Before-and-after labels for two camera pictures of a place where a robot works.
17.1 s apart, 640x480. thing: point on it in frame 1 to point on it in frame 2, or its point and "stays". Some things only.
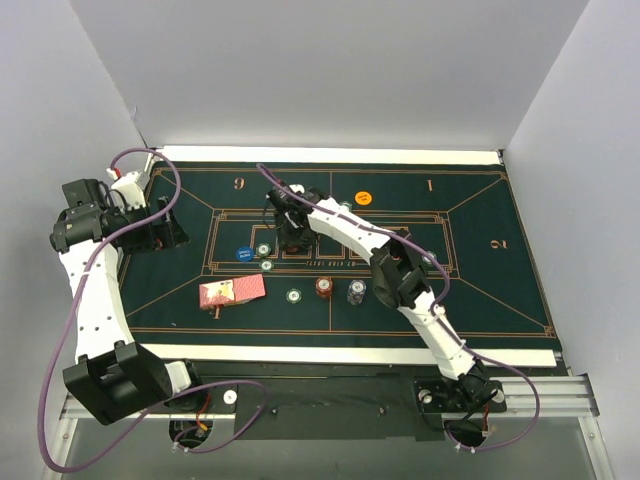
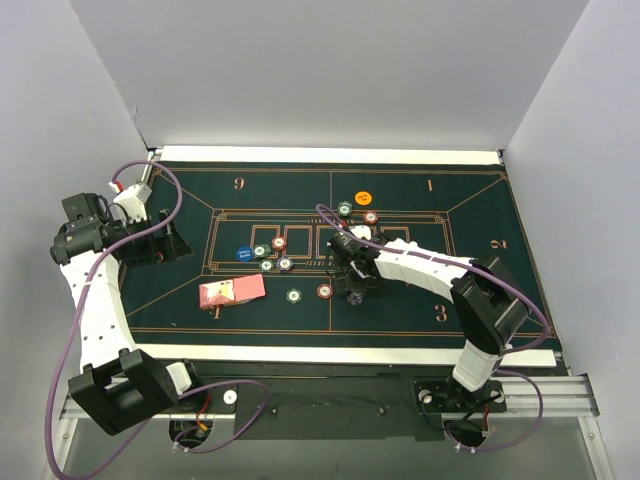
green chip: x=263 y=249 stays
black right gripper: x=292 y=232 to x=353 y=279
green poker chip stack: x=293 y=295 stays
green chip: x=346 y=203 stays
